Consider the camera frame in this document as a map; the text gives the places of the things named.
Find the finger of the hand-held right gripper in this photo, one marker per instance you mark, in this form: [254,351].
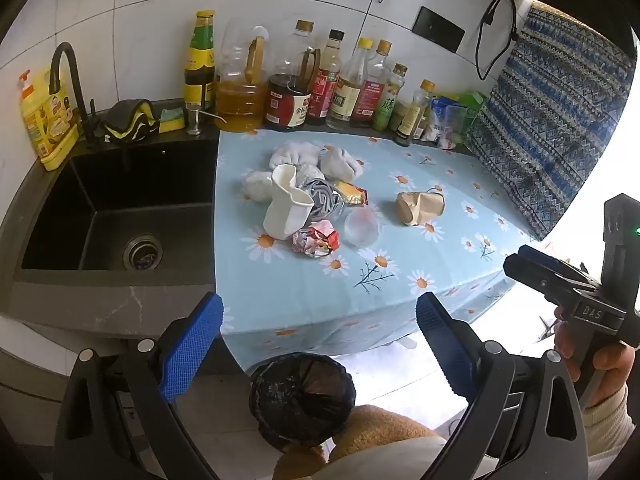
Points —
[535,277]
[550,261]

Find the metal soap dispenser pump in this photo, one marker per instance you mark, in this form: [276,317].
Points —
[193,120]

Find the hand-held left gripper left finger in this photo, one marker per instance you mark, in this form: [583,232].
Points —
[192,347]

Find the person's cream sleeved forearm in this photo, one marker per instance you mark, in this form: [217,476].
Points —
[612,425]

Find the white cloth ball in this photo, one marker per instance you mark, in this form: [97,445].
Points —
[295,154]
[340,164]
[257,186]

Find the yellow snack wrapper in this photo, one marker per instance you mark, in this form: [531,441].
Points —
[351,193]

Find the large cooking oil jug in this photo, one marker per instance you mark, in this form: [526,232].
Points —
[240,105]

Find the person's orange fleece leg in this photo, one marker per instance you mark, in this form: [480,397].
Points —
[380,430]

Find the blue patterned cloth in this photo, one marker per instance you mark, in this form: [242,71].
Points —
[545,125]

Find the yellow green sponge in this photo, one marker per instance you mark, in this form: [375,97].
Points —
[171,120]

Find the small yellow cap bottle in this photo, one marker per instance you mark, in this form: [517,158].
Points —
[407,122]

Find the blue daisy print tablecloth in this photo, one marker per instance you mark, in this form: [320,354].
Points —
[300,290]

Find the dark soy sauce jug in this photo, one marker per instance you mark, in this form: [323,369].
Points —
[287,105]

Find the yellow cap red label bottle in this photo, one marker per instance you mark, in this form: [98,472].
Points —
[367,97]

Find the grey white cloth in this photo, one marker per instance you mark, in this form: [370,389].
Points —
[316,189]

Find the grey kitchen base cabinet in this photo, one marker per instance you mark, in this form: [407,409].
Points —
[30,380]

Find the person's right hand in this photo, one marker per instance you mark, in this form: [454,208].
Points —
[612,365]

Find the clear bottle with white label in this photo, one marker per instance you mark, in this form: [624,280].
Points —
[345,100]

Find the white crushed paper cup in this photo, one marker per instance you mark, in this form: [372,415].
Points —
[287,210]

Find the green yellow label sauce bottle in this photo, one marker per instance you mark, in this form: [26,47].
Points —
[199,60]

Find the black wall socket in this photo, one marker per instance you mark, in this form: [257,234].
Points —
[440,28]

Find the silver foil bag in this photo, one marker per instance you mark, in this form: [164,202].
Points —
[334,206]

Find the clear plastic cup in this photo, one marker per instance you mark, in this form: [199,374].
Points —
[361,226]

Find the black kitchen sink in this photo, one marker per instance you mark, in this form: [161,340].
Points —
[125,195]

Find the red crumpled wrapper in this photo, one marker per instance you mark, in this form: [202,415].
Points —
[317,240]

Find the yellow dish soap bottle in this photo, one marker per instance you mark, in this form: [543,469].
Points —
[47,120]

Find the brown crushed paper cup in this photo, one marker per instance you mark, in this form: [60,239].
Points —
[420,207]

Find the dark cloth with yellow edge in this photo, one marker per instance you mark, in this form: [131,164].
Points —
[127,120]

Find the black cap red label bottle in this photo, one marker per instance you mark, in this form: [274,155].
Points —
[322,95]

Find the trash bin with black bag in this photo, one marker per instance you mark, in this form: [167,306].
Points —
[300,400]

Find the green carton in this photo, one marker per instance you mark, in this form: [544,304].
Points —
[472,105]

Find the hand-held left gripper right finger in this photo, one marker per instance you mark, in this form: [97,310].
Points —
[445,342]

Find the black faucet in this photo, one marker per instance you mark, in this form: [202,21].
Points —
[75,80]

